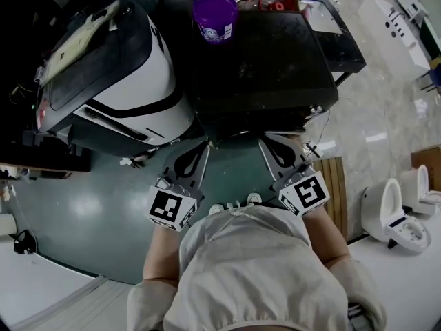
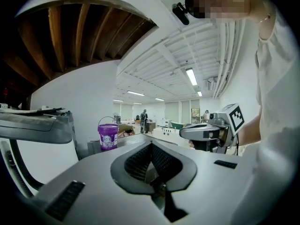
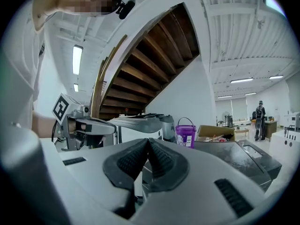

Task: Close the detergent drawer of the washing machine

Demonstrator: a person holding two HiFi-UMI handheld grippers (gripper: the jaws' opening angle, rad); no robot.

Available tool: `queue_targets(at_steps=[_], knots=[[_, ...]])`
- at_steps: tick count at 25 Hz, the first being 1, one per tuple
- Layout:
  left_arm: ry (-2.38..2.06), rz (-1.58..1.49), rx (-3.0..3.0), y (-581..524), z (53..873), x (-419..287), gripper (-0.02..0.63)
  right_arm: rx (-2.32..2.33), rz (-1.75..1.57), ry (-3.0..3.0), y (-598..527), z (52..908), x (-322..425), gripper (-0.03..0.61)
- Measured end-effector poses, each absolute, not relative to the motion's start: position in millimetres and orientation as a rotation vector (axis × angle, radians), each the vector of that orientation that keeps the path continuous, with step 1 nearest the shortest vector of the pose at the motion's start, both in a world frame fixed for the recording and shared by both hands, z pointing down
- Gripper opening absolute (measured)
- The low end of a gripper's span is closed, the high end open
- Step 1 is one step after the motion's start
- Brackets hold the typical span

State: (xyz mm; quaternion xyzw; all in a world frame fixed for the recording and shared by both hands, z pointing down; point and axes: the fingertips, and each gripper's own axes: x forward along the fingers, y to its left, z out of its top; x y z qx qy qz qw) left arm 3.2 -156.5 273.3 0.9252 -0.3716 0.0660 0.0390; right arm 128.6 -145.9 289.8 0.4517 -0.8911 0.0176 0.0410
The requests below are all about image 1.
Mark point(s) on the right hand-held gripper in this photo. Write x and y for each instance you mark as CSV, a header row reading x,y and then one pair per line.
x,y
308,193

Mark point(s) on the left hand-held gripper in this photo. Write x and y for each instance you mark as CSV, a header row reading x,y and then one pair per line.
x,y
164,206

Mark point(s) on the person's right forearm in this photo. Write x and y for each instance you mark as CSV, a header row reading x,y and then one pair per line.
x,y
329,236

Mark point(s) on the person's left forearm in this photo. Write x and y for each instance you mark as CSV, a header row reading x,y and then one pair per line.
x,y
162,253

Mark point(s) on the black front-load washing machine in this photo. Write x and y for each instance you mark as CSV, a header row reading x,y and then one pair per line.
x,y
262,64

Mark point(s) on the person's right white shoe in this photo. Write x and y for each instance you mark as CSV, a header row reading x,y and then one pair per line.
x,y
254,198

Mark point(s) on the person's white shoe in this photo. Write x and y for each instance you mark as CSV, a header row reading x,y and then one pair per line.
x,y
254,198
216,209

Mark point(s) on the person's left white shoe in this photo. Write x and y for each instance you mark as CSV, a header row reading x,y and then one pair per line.
x,y
216,209

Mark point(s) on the wooden slat board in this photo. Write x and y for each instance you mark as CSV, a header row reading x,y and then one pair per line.
x,y
332,191

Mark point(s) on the white and black top-load washer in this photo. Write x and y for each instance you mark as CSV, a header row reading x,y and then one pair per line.
x,y
138,81

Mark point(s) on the white open-lid toilet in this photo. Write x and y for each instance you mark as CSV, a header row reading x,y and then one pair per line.
x,y
386,216

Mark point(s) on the person's white garment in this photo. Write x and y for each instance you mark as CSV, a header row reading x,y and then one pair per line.
x,y
248,271

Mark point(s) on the black glass-top appliance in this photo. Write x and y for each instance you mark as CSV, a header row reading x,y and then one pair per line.
x,y
339,47

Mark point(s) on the brown wooden crate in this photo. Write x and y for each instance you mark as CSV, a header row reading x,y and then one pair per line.
x,y
427,155

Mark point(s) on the white paper scrap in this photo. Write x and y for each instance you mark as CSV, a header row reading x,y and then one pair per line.
x,y
421,109

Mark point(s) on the dark low shelf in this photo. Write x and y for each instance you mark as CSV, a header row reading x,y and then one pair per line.
x,y
41,157

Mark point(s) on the purple plastic tub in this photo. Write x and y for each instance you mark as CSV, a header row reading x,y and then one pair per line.
x,y
215,19

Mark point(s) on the white long cabinet unit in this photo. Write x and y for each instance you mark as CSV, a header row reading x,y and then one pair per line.
x,y
392,33

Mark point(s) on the cream plastic panel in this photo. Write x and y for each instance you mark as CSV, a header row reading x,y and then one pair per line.
x,y
74,45

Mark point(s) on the grey waist device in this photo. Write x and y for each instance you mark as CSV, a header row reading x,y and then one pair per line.
x,y
360,317

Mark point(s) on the white appliance with buttons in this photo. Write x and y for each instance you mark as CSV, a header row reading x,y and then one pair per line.
x,y
411,5

